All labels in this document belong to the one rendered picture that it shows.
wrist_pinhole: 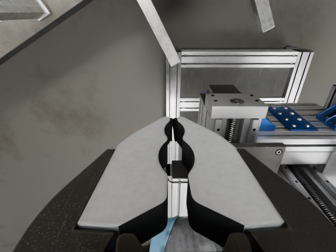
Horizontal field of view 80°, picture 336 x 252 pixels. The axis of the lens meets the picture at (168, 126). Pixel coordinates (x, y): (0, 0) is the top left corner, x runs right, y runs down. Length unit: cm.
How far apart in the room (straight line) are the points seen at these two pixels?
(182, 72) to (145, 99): 42
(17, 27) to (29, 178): 169
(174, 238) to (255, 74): 114
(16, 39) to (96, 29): 70
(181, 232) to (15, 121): 176
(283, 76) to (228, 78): 34
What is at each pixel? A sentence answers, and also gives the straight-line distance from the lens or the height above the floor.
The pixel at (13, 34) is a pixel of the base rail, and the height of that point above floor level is 70.
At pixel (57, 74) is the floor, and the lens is 166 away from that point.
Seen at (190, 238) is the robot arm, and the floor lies 122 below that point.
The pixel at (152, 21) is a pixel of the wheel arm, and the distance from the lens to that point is 58.
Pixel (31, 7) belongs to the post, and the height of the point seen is 79.
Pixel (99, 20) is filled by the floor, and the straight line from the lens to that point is 149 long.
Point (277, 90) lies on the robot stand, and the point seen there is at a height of 21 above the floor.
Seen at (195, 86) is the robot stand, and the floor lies 21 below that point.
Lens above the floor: 143
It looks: 61 degrees down
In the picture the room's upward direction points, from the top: 179 degrees clockwise
